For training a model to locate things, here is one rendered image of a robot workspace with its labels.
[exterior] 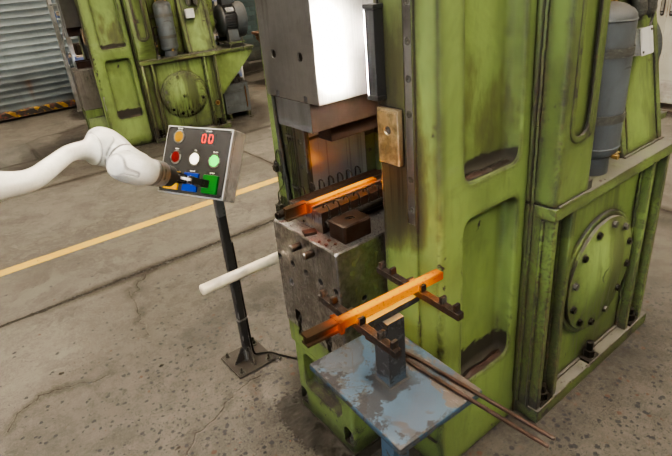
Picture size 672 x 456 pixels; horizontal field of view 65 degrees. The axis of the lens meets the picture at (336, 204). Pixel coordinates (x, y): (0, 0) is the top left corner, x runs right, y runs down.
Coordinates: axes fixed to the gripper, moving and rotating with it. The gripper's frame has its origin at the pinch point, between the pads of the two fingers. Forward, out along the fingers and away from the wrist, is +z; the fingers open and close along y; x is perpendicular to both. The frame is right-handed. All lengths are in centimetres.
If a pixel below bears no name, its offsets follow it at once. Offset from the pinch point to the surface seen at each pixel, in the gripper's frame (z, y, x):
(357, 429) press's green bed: 35, 65, -84
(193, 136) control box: 5.4, -12.5, 18.5
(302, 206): -0.6, 46.0, -3.6
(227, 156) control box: 5.4, 6.0, 11.8
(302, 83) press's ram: -21, 51, 33
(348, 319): -36, 84, -31
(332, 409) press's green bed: 37, 52, -80
